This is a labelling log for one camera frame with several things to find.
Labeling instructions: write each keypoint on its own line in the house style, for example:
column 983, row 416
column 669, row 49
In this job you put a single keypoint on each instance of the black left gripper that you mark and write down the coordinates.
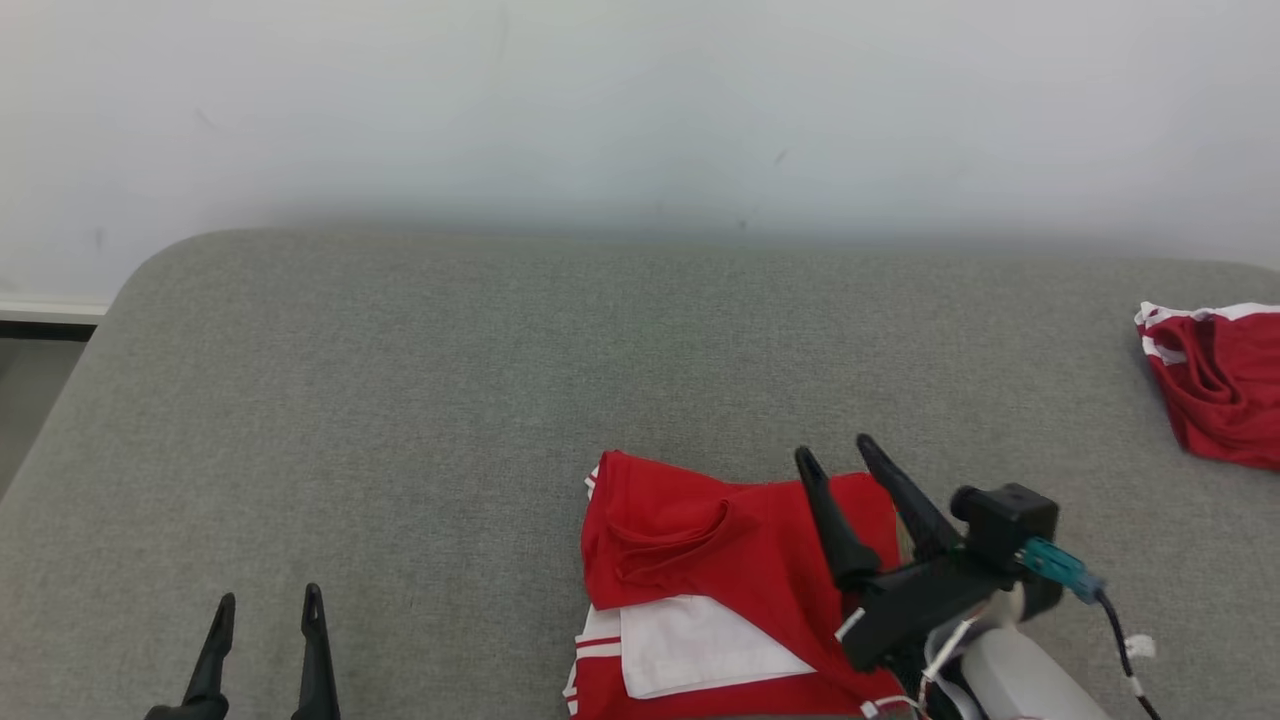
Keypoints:
column 195, row 713

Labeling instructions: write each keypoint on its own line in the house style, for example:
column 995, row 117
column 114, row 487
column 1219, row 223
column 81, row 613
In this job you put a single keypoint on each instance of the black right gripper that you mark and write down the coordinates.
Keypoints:
column 910, row 610

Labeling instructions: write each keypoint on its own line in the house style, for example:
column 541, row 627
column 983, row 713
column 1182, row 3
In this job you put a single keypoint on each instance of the red and white jersey shirt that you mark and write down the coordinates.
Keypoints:
column 700, row 540

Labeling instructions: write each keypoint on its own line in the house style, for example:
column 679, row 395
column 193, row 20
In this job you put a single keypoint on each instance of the red shorts with white trim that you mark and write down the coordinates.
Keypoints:
column 1230, row 390

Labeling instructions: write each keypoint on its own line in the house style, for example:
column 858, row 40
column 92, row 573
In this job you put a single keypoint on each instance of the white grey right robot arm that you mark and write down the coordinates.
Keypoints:
column 1020, row 680

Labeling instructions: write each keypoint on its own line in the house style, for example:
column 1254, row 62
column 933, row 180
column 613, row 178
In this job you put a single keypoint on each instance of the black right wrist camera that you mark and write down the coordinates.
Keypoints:
column 1010, row 520

